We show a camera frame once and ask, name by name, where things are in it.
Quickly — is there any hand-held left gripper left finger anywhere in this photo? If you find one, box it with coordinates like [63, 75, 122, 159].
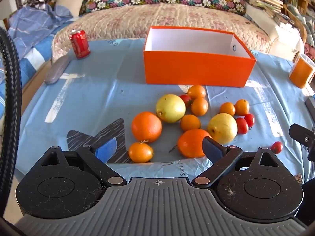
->
[41, 138, 127, 186]

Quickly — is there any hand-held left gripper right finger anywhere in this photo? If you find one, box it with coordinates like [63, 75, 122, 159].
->
[192, 136, 281, 187]

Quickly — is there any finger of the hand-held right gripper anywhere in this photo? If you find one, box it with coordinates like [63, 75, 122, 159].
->
[289, 123, 315, 163]

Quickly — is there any large orange with stem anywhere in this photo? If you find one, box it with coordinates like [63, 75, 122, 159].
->
[169, 128, 212, 158]

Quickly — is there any yellow round pear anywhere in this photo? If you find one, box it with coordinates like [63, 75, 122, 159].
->
[207, 113, 238, 145]
[156, 94, 186, 124]

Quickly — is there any red cherry tomato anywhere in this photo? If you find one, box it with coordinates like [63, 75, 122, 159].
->
[179, 94, 192, 108]
[235, 117, 249, 134]
[270, 141, 283, 154]
[244, 113, 255, 129]

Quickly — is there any small tangerine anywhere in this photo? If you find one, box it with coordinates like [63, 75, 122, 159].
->
[220, 102, 236, 117]
[191, 97, 208, 116]
[234, 99, 250, 116]
[180, 114, 202, 132]
[128, 141, 154, 163]
[187, 85, 206, 99]

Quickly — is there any orange cardboard box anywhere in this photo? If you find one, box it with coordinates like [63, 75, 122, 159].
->
[143, 26, 257, 88]

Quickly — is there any dark grey flat object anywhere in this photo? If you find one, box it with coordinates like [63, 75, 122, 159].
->
[304, 96, 315, 118]

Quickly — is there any orange plastic cup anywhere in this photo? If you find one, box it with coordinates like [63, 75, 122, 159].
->
[289, 53, 315, 89]

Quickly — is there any rattan chair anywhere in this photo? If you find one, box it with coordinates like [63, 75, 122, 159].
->
[285, 4, 308, 45]

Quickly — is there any white sheet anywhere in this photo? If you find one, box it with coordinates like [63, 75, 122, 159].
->
[246, 5, 306, 62]

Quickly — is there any red soda can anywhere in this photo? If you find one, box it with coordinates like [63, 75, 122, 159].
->
[69, 29, 91, 59]

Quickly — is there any pile of pale cloths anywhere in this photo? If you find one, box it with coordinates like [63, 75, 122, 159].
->
[287, 4, 315, 54]

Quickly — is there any pink floral quilted bedspread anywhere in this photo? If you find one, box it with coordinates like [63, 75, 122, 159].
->
[52, 4, 271, 54]

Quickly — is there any blue striped bedding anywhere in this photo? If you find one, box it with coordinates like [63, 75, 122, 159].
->
[0, 4, 74, 91]

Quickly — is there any white pillow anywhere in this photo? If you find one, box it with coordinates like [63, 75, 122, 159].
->
[56, 0, 89, 18]

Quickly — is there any black braided cable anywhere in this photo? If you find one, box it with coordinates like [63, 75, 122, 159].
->
[0, 26, 22, 177]

